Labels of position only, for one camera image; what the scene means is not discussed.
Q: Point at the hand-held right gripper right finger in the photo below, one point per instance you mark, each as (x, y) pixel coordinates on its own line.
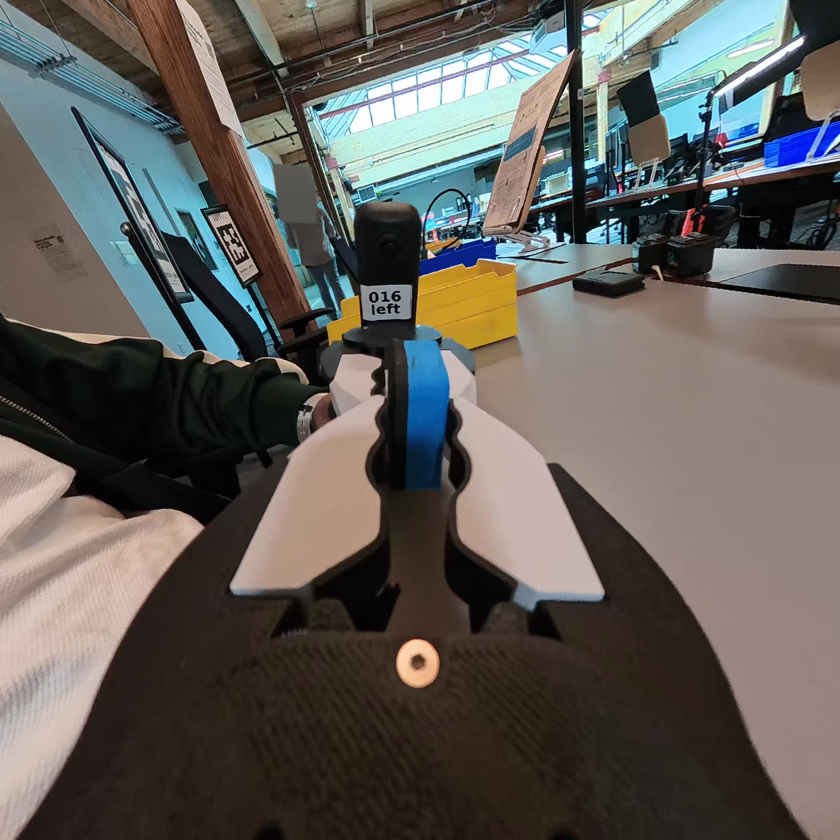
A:
(525, 518)

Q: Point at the blue foam eraser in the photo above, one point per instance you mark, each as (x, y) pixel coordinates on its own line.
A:
(423, 420)

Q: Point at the white light bar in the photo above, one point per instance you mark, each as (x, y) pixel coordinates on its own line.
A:
(761, 69)

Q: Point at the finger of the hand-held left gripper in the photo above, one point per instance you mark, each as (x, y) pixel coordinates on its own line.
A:
(463, 380)
(351, 384)

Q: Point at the black office chair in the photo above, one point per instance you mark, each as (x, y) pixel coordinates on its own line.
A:
(223, 308)

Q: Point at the white paper notice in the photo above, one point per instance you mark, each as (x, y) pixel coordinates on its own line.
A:
(210, 65)

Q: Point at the white tilted stand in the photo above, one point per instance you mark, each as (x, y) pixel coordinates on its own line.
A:
(528, 239)

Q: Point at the cardboard sheet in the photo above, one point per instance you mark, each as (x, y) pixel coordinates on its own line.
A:
(525, 144)

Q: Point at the person's left forearm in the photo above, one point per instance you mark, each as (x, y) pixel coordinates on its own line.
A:
(249, 407)

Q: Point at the person's left hand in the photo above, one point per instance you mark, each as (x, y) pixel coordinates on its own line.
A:
(323, 410)

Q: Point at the black table mat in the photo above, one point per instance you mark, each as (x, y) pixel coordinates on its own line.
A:
(781, 281)

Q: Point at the black panel with tan base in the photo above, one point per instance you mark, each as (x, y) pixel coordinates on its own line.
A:
(646, 131)

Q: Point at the black flat box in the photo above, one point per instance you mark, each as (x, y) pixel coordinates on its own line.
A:
(607, 282)

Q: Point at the blue plastic bin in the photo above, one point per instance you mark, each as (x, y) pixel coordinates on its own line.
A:
(459, 256)

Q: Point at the small framed marker sign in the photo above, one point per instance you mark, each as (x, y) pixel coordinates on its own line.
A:
(233, 246)

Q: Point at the black battery charger case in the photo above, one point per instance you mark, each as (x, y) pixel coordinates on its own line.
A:
(649, 253)
(692, 256)

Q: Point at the wooden pillar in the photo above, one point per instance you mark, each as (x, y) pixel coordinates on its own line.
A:
(216, 151)

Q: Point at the large framed sign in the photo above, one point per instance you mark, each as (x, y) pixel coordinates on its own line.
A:
(131, 197)

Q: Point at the blue storage bin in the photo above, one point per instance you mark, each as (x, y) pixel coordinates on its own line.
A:
(794, 148)

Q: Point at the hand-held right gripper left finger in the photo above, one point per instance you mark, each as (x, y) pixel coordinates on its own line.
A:
(315, 518)

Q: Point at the black steel pole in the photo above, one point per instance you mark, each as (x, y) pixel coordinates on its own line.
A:
(575, 131)

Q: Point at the yellow plastic bin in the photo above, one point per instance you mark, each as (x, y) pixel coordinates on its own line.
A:
(472, 315)

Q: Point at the grey desk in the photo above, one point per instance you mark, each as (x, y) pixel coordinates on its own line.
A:
(564, 262)
(689, 426)

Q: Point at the silver wristwatch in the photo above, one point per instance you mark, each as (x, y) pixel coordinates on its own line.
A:
(304, 423)

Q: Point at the tan cardboard panel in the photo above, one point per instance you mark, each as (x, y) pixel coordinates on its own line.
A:
(823, 79)

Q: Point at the wooden background desk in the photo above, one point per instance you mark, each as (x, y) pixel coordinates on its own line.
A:
(722, 177)

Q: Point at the person's torso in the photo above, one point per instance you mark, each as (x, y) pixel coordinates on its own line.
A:
(65, 590)

